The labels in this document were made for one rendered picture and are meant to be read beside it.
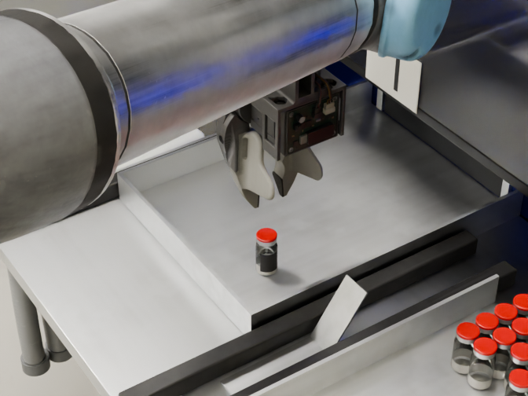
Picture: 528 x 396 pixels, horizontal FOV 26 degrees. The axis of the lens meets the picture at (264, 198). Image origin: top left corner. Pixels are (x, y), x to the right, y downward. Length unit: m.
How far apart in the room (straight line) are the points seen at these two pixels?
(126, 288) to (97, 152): 0.65
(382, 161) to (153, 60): 0.78
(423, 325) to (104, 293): 0.31
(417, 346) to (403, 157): 0.30
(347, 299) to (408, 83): 0.25
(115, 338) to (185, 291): 0.09
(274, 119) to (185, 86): 0.40
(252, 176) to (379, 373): 0.21
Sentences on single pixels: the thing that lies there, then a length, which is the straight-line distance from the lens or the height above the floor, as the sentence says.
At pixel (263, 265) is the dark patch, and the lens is 1.12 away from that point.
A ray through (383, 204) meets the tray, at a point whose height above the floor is 0.88.
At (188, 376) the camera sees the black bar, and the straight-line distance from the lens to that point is 1.02.
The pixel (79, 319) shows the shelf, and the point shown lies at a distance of 1.11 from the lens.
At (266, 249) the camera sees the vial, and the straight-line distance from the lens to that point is 1.11.
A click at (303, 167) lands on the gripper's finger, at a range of 1.06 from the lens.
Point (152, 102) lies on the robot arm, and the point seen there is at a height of 1.35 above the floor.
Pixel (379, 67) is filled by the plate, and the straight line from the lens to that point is 1.21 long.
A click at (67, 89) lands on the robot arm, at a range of 0.48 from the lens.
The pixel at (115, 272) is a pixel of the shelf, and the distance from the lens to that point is 1.15.
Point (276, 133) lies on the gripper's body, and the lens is 0.95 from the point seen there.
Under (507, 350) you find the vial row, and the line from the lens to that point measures 1.04.
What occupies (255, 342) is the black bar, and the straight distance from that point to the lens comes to 1.04.
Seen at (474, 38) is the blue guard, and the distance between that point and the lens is 1.08.
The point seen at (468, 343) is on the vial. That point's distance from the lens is 1.03.
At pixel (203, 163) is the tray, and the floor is 0.89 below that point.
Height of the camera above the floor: 1.64
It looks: 38 degrees down
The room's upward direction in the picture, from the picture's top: straight up
